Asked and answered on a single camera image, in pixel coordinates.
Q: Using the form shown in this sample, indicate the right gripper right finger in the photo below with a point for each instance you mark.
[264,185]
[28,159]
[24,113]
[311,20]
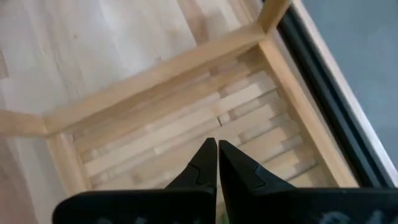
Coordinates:
[242,180]

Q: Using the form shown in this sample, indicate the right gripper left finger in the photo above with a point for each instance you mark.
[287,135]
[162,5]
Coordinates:
[199,177]

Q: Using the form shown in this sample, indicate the wooden slatted shelf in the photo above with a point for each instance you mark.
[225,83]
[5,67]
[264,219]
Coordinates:
[186,124]

